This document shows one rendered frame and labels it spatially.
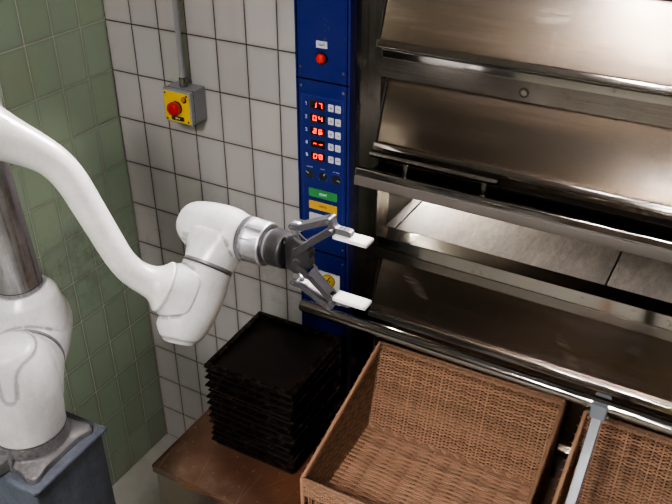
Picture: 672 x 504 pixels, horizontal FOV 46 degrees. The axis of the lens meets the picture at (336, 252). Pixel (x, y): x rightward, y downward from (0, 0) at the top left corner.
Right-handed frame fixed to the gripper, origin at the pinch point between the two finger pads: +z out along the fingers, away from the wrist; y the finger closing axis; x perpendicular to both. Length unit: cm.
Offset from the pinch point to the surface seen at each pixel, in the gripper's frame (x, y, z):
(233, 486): -10, 90, -44
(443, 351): -23.2, 31.0, 8.4
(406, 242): -61, 30, -18
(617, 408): -23, 31, 46
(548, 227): -46, 7, 22
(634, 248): -46, 7, 40
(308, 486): -10, 76, -19
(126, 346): -47, 95, -117
